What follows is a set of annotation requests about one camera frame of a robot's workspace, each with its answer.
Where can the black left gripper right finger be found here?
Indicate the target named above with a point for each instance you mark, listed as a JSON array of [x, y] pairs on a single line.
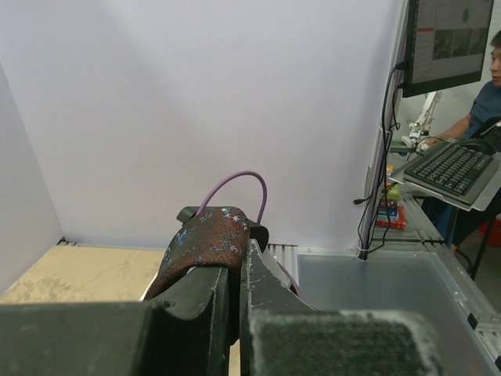
[[282, 335]]

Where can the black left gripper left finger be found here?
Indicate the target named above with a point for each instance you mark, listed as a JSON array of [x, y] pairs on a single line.
[[183, 331]]

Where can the seated person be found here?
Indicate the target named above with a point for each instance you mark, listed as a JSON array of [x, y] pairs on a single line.
[[486, 106]]

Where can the black keyboard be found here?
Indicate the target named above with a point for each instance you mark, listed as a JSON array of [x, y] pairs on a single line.
[[459, 170]]

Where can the computer monitor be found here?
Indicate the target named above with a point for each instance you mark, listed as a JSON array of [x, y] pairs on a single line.
[[445, 44]]

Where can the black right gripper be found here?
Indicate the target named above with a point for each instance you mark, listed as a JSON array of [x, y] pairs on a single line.
[[225, 226]]

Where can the brown floral necktie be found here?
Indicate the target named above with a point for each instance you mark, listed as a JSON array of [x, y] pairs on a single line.
[[178, 260]]

